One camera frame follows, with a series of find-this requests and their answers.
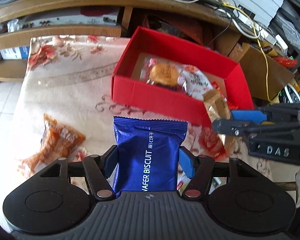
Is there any orange spicy snack pouch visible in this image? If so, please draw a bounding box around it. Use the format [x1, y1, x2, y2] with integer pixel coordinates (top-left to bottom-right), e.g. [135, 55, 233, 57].
[18, 113, 86, 178]

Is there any brown cardboard box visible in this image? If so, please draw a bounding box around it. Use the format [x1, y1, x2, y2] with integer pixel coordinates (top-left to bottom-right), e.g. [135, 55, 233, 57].
[229, 43, 294, 100]

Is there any blue white box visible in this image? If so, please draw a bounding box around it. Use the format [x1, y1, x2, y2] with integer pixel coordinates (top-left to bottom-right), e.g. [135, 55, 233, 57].
[0, 46, 30, 60]

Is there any blue wafer biscuit pack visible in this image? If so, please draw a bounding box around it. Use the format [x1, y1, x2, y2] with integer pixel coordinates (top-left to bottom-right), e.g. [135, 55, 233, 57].
[113, 116, 188, 195]

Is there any floral beige tablecloth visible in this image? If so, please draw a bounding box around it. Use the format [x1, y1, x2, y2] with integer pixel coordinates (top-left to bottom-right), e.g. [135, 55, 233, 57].
[12, 35, 300, 201]

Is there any wooden TV stand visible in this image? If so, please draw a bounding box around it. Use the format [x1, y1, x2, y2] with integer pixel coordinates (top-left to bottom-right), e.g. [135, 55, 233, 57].
[0, 0, 241, 86]

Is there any white red snack packet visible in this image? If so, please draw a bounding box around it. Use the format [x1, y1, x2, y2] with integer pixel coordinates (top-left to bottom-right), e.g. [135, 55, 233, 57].
[180, 64, 213, 101]

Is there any white power strip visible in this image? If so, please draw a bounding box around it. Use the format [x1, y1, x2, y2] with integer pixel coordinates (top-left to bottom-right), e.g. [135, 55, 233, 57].
[231, 9, 288, 55]

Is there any silver AV receiver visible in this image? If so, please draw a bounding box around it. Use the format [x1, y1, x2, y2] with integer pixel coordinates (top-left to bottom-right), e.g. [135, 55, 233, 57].
[7, 11, 119, 33]

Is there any gold snack packet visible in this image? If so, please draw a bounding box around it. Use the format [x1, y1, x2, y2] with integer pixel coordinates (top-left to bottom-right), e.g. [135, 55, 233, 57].
[199, 89, 236, 158]

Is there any yellow cable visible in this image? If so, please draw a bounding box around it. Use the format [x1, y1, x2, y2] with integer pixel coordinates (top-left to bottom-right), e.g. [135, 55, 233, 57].
[180, 0, 273, 101]

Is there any red cardboard box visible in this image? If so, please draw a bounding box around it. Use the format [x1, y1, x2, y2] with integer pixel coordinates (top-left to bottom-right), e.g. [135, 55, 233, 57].
[110, 27, 253, 126]

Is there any round cake in clear wrapper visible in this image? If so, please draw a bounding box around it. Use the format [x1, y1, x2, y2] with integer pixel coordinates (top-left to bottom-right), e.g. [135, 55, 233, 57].
[140, 56, 186, 90]

